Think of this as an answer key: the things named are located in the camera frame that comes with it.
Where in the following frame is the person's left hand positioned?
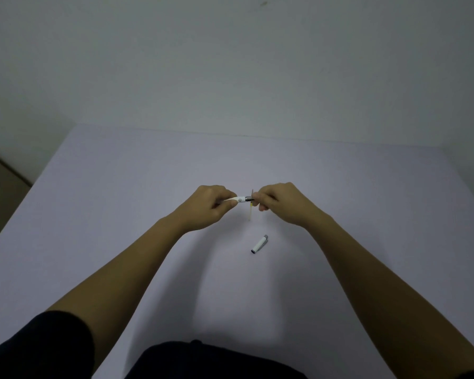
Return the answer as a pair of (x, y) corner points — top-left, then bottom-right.
(169, 185), (239, 233)

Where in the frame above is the person's left forearm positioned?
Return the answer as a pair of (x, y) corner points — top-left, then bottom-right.
(47, 215), (188, 372)

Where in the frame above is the person's right hand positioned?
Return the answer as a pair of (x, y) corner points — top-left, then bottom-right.
(251, 182), (325, 230)

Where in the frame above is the person's right forearm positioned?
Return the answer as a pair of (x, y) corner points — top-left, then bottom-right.
(306, 213), (474, 379)

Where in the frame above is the dark shirt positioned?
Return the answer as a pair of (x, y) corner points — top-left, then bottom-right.
(0, 310), (474, 379)

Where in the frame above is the white pen cap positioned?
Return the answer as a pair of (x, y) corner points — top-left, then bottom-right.
(251, 234), (269, 255)

